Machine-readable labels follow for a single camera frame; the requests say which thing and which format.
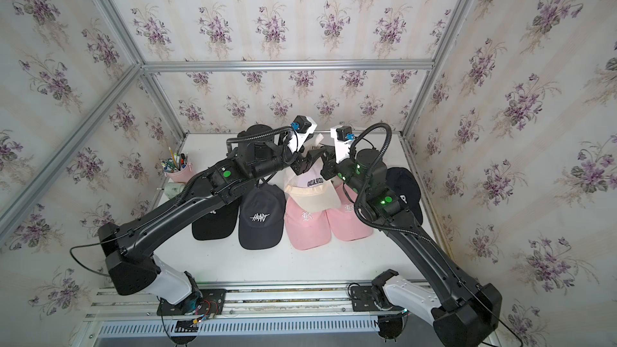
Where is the beige cap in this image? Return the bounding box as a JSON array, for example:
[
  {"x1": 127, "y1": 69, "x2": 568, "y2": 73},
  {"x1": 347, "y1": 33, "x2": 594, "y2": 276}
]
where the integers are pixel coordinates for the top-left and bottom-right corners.
[{"x1": 284, "y1": 158, "x2": 341, "y2": 213}]

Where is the pink cap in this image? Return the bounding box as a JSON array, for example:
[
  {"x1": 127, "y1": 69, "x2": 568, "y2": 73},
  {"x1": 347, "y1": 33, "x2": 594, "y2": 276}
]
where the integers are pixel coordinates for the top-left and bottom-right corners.
[
  {"x1": 326, "y1": 184, "x2": 374, "y2": 242},
  {"x1": 284, "y1": 199, "x2": 332, "y2": 251}
]

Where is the dark grey baseball cap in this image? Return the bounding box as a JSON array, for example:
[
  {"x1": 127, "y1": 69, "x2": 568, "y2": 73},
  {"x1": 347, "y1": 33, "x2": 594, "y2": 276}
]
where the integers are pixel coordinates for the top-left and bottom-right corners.
[{"x1": 239, "y1": 184, "x2": 286, "y2": 251}]

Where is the black cap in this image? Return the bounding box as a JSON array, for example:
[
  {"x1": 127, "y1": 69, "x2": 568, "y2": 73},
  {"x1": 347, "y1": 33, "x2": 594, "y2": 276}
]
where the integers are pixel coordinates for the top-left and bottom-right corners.
[
  {"x1": 387, "y1": 167, "x2": 424, "y2": 225},
  {"x1": 191, "y1": 199, "x2": 241, "y2": 241}
]

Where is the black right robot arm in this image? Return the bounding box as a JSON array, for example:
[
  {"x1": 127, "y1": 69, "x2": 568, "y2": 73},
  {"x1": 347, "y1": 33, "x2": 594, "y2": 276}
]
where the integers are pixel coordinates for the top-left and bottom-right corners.
[{"x1": 319, "y1": 146, "x2": 502, "y2": 346}]

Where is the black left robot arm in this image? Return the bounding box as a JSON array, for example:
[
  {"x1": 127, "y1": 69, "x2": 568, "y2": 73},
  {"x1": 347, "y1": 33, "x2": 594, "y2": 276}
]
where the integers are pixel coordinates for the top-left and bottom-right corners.
[{"x1": 98, "y1": 125, "x2": 335, "y2": 313}]

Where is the pink pen cup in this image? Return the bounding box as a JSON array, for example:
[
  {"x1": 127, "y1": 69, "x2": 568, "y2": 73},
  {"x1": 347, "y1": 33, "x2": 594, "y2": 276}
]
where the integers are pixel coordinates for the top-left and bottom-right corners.
[{"x1": 160, "y1": 147, "x2": 196, "y2": 183}]

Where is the green tape dispenser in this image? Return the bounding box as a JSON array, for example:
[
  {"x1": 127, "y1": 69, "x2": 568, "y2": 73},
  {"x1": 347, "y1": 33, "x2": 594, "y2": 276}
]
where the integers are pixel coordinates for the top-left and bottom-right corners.
[{"x1": 162, "y1": 182, "x2": 186, "y2": 200}]

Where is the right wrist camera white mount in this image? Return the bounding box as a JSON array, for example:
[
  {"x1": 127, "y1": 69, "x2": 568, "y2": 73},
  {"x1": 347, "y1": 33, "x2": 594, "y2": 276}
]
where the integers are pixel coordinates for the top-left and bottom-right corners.
[{"x1": 330, "y1": 125, "x2": 355, "y2": 163}]

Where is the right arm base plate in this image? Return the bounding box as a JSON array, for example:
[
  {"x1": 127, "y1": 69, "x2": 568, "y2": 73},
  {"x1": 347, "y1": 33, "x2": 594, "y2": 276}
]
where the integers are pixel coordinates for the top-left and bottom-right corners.
[{"x1": 347, "y1": 283, "x2": 403, "y2": 313}]

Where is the aluminium rail frame front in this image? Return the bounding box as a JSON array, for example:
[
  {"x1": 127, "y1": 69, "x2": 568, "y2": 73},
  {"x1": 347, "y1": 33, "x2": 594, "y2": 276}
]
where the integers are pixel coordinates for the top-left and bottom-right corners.
[{"x1": 71, "y1": 280, "x2": 464, "y2": 347}]

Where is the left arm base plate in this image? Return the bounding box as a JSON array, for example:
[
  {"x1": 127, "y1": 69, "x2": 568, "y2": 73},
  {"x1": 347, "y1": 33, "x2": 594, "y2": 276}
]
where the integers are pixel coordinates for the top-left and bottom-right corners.
[{"x1": 157, "y1": 289, "x2": 228, "y2": 317}]

